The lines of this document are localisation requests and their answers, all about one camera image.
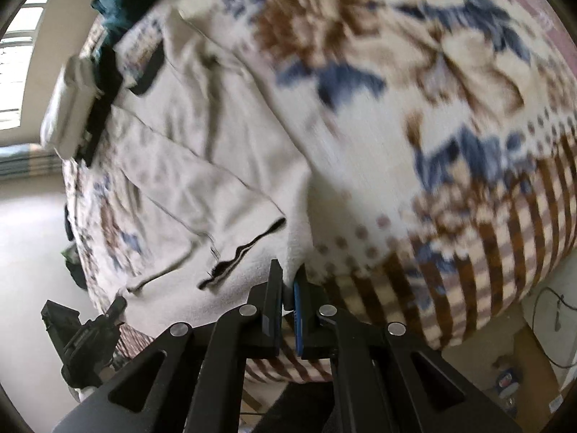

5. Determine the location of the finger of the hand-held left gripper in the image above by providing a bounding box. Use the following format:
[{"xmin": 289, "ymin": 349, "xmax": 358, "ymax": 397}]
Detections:
[{"xmin": 128, "ymin": 45, "xmax": 164, "ymax": 97}]

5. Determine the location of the blue and white packet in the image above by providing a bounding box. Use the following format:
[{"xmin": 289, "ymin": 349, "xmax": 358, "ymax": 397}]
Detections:
[{"xmin": 495, "ymin": 367, "xmax": 524, "ymax": 400}]

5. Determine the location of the window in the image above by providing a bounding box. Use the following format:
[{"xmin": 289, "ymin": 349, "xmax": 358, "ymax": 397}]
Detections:
[{"xmin": 0, "ymin": 0, "xmax": 62, "ymax": 132}]

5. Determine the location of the floral printed blanket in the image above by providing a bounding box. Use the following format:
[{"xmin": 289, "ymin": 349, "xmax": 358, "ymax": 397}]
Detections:
[{"xmin": 61, "ymin": 0, "xmax": 577, "ymax": 384}]

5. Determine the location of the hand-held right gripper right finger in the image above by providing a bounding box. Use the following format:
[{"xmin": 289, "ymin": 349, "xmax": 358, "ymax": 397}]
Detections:
[{"xmin": 292, "ymin": 264, "xmax": 524, "ymax": 433}]

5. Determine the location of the dark green object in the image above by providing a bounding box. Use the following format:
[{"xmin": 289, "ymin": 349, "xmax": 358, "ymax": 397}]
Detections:
[{"xmin": 61, "ymin": 205, "xmax": 91, "ymax": 290}]

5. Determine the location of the black cable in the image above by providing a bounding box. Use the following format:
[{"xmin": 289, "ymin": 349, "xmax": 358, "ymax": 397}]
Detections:
[{"xmin": 532, "ymin": 286, "xmax": 577, "ymax": 369}]

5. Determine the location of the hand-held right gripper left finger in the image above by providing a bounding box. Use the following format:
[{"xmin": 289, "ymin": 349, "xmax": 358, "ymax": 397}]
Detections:
[{"xmin": 53, "ymin": 259, "xmax": 285, "ymax": 433}]

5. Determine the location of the striped cushion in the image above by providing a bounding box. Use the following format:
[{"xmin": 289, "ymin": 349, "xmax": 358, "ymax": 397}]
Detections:
[{"xmin": 0, "ymin": 143, "xmax": 65, "ymax": 182}]

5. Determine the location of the black stand device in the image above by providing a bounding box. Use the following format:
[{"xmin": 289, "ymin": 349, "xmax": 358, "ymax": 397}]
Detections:
[{"xmin": 40, "ymin": 295, "xmax": 129, "ymax": 391}]

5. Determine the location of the cream garment with black trim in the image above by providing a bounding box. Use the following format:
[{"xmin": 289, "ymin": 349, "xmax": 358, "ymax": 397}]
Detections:
[{"xmin": 108, "ymin": 6, "xmax": 289, "ymax": 296}]

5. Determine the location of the brown cardboard box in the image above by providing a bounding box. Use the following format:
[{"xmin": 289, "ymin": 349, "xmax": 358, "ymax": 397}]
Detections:
[{"xmin": 511, "ymin": 325, "xmax": 566, "ymax": 418}]

